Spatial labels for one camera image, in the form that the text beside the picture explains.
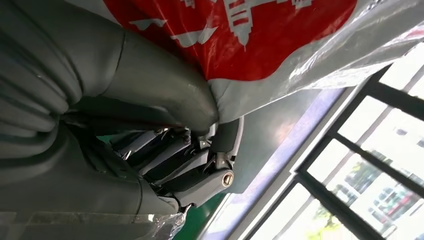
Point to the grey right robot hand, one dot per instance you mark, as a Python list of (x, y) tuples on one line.
[(159, 89)]

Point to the green conveyor belt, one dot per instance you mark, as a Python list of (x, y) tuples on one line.
[(198, 222)]

